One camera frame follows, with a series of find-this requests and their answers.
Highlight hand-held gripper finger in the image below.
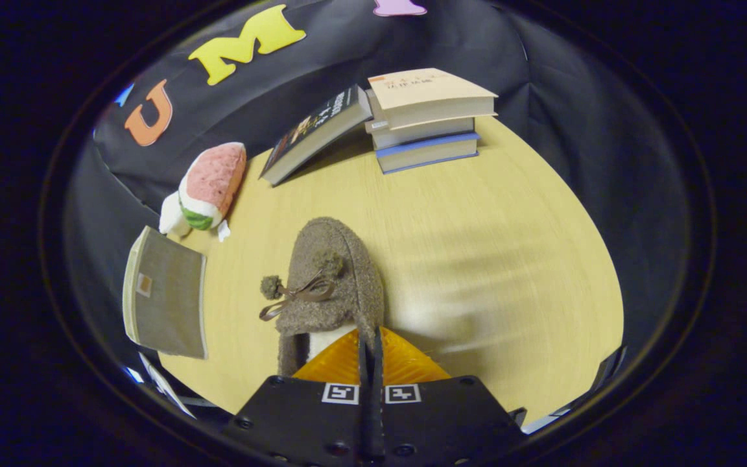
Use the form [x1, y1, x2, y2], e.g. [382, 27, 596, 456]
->
[372, 326, 527, 467]
[221, 328, 374, 467]

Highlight brown fuzzy shoe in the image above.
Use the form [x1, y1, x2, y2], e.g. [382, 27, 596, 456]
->
[259, 217, 385, 377]

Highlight blue cover book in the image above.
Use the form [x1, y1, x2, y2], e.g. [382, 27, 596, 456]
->
[375, 132, 480, 174]

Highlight white plush toy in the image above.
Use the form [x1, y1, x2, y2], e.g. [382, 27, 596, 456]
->
[158, 191, 193, 237]

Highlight watermelon slice plush toy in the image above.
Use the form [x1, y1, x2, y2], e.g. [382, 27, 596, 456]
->
[178, 142, 247, 242]

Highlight white cover book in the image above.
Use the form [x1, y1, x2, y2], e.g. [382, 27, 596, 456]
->
[365, 115, 476, 150]

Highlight black cover book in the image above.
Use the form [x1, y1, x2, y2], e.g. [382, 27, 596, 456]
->
[259, 84, 373, 187]

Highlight beige cover book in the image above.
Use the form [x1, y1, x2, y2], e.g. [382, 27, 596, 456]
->
[367, 68, 499, 130]

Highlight black backdrop cloth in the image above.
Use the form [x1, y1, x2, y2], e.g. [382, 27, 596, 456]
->
[65, 0, 689, 403]

